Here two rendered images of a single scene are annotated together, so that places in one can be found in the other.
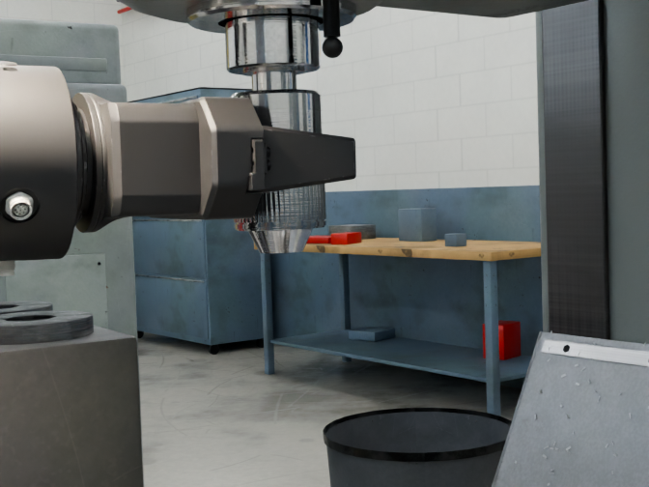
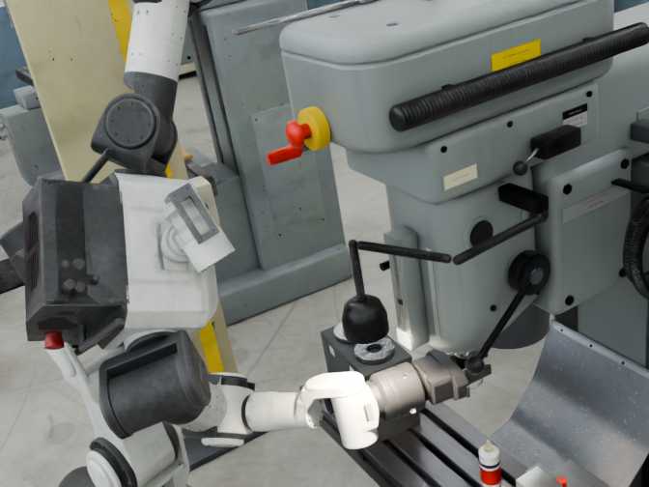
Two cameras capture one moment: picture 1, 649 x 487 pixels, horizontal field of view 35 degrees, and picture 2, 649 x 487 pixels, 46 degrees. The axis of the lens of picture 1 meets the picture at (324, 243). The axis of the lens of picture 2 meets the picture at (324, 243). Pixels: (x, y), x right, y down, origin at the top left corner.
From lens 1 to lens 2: 107 cm
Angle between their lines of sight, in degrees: 25
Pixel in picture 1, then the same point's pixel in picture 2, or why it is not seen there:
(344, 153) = (488, 369)
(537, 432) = (550, 358)
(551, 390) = (555, 344)
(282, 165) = (471, 378)
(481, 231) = not seen: outside the picture
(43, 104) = (416, 388)
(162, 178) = (444, 395)
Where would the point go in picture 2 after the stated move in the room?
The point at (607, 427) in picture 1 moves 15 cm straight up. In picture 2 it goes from (575, 365) to (574, 306)
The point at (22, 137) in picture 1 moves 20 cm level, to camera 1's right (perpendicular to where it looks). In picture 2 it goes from (412, 398) to (531, 390)
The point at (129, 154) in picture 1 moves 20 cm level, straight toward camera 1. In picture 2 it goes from (437, 393) to (465, 473)
